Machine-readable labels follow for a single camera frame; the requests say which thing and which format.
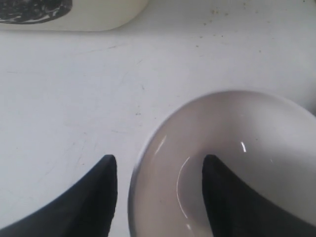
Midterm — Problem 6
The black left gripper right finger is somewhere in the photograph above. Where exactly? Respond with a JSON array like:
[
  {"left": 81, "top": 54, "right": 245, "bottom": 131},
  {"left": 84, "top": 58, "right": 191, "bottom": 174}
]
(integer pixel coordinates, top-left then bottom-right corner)
[{"left": 202, "top": 155, "right": 316, "bottom": 237}]

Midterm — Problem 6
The white plastic bowl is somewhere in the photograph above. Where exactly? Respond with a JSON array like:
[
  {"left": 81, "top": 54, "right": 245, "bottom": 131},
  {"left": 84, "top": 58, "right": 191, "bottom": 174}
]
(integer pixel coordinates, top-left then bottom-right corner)
[{"left": 128, "top": 90, "right": 316, "bottom": 237}]

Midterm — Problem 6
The cream bin with circle mark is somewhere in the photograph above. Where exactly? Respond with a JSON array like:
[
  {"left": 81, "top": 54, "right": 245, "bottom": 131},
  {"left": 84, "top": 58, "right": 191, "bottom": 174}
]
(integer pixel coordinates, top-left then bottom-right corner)
[{"left": 0, "top": 0, "right": 148, "bottom": 32}]

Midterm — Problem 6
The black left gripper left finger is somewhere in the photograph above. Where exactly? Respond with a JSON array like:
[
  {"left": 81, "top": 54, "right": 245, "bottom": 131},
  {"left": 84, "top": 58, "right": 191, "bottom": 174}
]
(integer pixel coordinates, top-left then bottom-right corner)
[{"left": 0, "top": 155, "right": 117, "bottom": 237}]

